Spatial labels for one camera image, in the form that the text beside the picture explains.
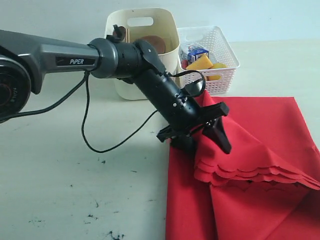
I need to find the brown wooden plate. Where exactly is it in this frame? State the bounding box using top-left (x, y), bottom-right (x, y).
top-left (140, 35), bottom-right (166, 54)

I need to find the blue white milk carton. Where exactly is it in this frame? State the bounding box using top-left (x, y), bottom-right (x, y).
top-left (179, 41), bottom-right (210, 63)

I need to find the dark wooden spoon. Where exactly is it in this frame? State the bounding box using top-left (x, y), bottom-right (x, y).
top-left (112, 24), bottom-right (126, 39)

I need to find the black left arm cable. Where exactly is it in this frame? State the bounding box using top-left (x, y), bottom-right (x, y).
top-left (0, 69), bottom-right (207, 154)

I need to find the red sausage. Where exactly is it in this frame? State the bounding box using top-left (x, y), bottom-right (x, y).
top-left (181, 59), bottom-right (189, 70)

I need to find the red scalloped table cloth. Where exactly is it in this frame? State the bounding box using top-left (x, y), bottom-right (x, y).
top-left (165, 93), bottom-right (320, 240)

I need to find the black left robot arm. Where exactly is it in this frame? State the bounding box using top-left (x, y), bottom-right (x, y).
top-left (0, 29), bottom-right (232, 154)

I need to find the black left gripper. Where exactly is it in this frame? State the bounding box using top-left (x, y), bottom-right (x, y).
top-left (132, 69), bottom-right (232, 157)

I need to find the yellow lemon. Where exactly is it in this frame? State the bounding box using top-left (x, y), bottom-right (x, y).
top-left (206, 62), bottom-right (227, 81)

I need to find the cream plastic tub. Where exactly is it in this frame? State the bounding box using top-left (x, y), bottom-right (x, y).
top-left (104, 8), bottom-right (181, 101)

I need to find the white woven plastic basket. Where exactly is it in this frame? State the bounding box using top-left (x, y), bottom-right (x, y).
top-left (177, 26), bottom-right (240, 96)

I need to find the wooden chopstick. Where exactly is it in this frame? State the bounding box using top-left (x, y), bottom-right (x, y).
top-left (125, 28), bottom-right (131, 43)

